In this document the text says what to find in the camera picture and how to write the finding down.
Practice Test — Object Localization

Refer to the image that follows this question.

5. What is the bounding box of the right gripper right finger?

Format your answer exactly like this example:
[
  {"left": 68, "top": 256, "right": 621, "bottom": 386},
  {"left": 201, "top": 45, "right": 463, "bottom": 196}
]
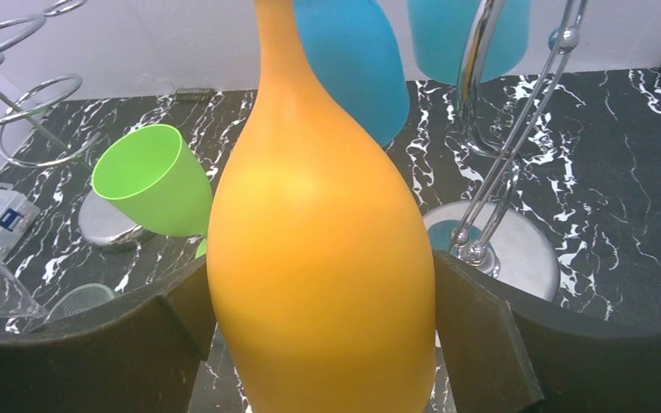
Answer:
[{"left": 433, "top": 251, "right": 661, "bottom": 412}]

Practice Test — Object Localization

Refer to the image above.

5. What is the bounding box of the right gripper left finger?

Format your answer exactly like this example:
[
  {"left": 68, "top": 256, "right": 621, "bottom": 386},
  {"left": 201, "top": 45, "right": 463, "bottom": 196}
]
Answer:
[{"left": 0, "top": 259, "right": 216, "bottom": 412}]

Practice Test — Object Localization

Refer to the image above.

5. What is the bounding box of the chrome glass rack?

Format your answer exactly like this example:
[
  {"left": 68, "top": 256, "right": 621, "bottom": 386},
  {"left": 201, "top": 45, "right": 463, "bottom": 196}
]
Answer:
[
  {"left": 0, "top": 0, "right": 158, "bottom": 252},
  {"left": 408, "top": 1, "right": 587, "bottom": 301}
]

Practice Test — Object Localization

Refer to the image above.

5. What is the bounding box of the orange plastic wine glass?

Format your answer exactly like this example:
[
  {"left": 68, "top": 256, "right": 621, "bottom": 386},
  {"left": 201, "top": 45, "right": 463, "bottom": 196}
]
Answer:
[{"left": 207, "top": 1, "right": 436, "bottom": 412}]

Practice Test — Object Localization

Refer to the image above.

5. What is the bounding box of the blue plastic wine glass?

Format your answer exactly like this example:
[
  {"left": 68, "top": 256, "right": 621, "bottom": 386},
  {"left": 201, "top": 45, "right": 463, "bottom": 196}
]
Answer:
[
  {"left": 406, "top": 0, "right": 532, "bottom": 87},
  {"left": 293, "top": 1, "right": 410, "bottom": 148}
]

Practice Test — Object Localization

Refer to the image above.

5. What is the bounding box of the green plastic wine glass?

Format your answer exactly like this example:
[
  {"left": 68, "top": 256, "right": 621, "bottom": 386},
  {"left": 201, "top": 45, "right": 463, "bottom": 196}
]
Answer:
[{"left": 91, "top": 124, "right": 213, "bottom": 258}]

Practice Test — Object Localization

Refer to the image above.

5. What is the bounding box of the clear stemless glass centre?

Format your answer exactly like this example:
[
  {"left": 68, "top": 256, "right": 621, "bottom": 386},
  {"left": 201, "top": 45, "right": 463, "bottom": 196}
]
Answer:
[{"left": 46, "top": 283, "right": 116, "bottom": 323}]

